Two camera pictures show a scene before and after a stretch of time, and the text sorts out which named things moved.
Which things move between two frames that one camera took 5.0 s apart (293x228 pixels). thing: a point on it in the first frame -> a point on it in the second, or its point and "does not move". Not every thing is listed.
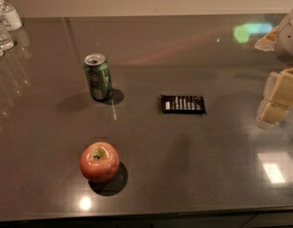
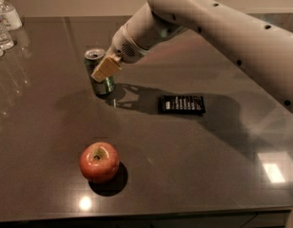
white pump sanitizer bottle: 10,16 does not move
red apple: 99,161 does not move
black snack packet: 183,104 does not move
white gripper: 288,43 -> 122,47
